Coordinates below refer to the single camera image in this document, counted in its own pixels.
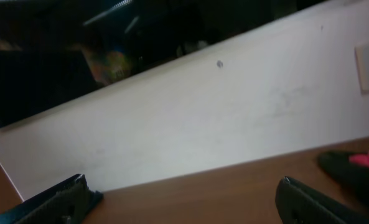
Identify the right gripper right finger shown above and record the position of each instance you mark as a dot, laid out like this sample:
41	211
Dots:
297	203

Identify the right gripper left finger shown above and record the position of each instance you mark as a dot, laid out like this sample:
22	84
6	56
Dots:
68	202

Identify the black garment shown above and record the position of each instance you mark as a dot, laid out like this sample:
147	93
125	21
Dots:
351	176

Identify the dark window above wall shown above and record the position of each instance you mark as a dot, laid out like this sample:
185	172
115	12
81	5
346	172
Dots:
55	51

